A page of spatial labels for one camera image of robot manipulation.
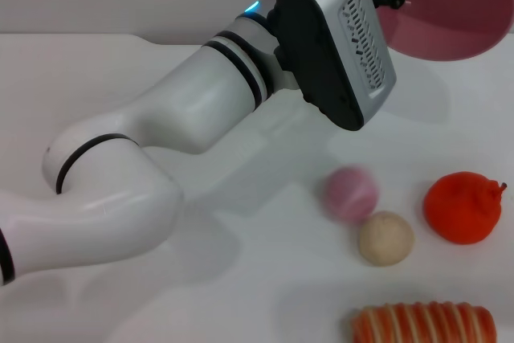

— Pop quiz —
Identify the pink plastic bowl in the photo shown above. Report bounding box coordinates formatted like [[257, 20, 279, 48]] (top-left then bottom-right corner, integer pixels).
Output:
[[375, 0, 514, 62]]

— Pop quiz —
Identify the pink toy peach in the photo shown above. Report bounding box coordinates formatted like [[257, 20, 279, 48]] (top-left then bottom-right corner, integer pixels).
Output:
[[323, 165, 379, 223]]

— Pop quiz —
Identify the red-orange toy fruit with stem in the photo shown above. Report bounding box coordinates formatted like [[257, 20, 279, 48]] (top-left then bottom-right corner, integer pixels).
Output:
[[423, 170, 508, 246]]

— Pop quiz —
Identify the beige round toy bun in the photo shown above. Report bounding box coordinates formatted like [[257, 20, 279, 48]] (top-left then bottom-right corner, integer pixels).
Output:
[[358, 210, 414, 267]]

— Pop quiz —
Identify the orange white-striped toy salmon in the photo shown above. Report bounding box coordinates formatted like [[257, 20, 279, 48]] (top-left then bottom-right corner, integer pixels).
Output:
[[351, 301, 498, 343]]

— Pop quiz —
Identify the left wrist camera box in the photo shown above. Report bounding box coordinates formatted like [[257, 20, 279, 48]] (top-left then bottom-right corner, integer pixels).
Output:
[[267, 0, 398, 132]]

